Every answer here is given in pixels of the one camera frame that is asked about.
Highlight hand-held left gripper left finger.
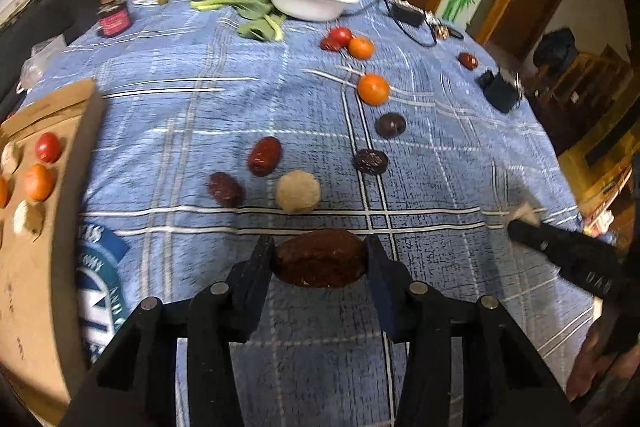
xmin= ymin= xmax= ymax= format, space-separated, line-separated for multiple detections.
xmin=60 ymin=234 xmax=277 ymax=427

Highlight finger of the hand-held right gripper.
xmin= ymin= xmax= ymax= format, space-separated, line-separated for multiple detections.
xmin=507 ymin=217 xmax=631 ymax=303

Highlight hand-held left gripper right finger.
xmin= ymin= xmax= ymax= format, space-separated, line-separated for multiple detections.
xmin=364 ymin=233 xmax=576 ymax=427

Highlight brown red date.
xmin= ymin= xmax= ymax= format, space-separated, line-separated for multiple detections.
xmin=274 ymin=228 xmax=366 ymax=290

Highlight cardboard box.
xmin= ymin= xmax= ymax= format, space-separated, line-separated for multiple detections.
xmin=0 ymin=78 xmax=107 ymax=413

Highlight large red tomato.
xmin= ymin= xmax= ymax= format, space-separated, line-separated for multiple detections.
xmin=35 ymin=132 xmax=63 ymax=164

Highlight colourful packets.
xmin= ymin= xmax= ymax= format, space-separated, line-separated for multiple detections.
xmin=580 ymin=202 xmax=618 ymax=238

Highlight dark red date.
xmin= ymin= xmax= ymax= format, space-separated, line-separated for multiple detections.
xmin=208 ymin=172 xmax=246 ymax=208

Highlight long red date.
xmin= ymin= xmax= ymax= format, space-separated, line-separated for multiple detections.
xmin=247 ymin=136 xmax=283 ymax=178

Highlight dark wrinkled date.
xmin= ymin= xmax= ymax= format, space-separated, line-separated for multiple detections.
xmin=353 ymin=148 xmax=389 ymax=176

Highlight black device right edge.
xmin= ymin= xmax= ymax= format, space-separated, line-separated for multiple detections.
xmin=477 ymin=68 xmax=523 ymax=114

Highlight wooden rack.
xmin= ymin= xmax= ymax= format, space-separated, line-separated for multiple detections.
xmin=535 ymin=44 xmax=633 ymax=148

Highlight blue checked tablecloth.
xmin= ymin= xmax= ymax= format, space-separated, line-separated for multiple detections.
xmin=20 ymin=0 xmax=596 ymax=427

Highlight dark round date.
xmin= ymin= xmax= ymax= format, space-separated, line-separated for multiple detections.
xmin=375 ymin=112 xmax=406 ymax=139

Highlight dark jacket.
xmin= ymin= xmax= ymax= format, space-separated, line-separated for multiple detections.
xmin=534 ymin=28 xmax=578 ymax=78

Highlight small orange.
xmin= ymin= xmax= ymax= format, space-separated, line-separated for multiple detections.
xmin=348 ymin=36 xmax=376 ymax=60
xmin=357 ymin=74 xmax=391 ymax=106

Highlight dark wooden door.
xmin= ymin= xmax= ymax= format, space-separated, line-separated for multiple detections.
xmin=487 ymin=0 xmax=568 ymax=58

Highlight green leafy vegetable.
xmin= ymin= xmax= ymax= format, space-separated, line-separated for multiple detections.
xmin=190 ymin=0 xmax=287 ymax=42

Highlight pink label jar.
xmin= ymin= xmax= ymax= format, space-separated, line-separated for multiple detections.
xmin=96 ymin=0 xmax=132 ymax=38

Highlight clear plastic bag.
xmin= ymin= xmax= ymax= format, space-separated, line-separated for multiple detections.
xmin=20 ymin=34 xmax=68 ymax=90

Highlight black chair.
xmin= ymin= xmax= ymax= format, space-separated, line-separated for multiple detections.
xmin=0 ymin=0 xmax=108 ymax=108

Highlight black power adapter with cable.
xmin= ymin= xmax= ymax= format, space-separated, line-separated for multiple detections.
xmin=342 ymin=0 xmax=438 ymax=48

